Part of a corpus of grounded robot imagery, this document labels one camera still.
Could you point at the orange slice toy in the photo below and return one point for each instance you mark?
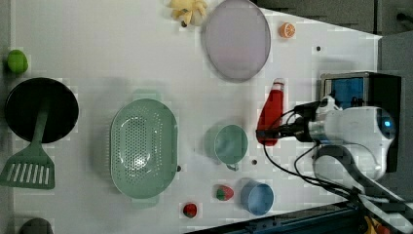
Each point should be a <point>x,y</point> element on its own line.
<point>287,30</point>

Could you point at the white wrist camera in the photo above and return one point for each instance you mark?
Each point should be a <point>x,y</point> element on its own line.
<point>328,103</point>

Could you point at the dark red strawberry toy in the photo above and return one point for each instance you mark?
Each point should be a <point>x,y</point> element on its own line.
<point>190,210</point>

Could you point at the green strainer basket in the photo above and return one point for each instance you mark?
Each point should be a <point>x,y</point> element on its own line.
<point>143,148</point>

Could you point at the light red strawberry toy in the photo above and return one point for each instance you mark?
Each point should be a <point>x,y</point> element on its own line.
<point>224,193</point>

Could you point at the black frying pan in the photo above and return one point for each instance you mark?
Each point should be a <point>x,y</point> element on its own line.
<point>30,97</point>

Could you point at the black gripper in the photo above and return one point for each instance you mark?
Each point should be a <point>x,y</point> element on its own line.
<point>299,128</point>

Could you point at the green slotted spatula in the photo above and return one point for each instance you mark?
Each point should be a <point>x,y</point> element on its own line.
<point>32,167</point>

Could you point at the blue cup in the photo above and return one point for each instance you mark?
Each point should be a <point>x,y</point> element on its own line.
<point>257,198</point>

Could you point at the round grey plate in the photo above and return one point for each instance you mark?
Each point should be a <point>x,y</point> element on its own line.
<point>238,39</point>

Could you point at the green lime toy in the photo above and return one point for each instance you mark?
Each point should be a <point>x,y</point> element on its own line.
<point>17,61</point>

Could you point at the green mug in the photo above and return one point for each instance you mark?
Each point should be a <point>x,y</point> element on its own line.
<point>226,143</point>

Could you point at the black toaster oven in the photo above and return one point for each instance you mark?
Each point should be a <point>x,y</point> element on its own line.
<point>366,127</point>

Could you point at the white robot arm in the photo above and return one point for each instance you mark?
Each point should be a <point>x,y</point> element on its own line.
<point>338,176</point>

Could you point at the red ketchup bottle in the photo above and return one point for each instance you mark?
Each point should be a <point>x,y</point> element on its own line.
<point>272,111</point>

